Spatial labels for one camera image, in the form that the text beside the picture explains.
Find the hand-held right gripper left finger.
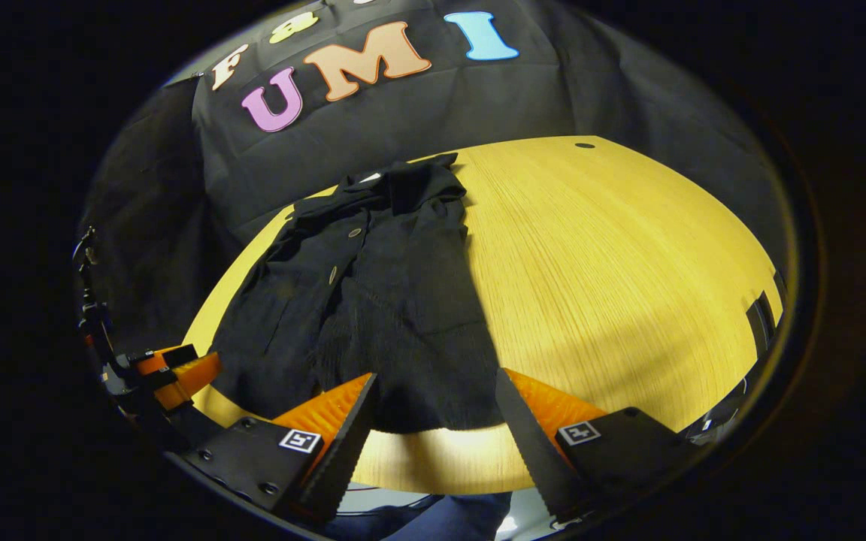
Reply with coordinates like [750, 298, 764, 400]
[181, 372, 380, 525]

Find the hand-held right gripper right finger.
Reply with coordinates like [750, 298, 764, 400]
[495, 367, 704, 527]

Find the black button shirt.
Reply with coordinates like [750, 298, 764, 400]
[210, 153, 505, 435]

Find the person's blue trouser leg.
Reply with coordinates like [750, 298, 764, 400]
[320, 492, 513, 541]

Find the black backdrop cloth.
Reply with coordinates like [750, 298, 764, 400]
[80, 0, 787, 354]

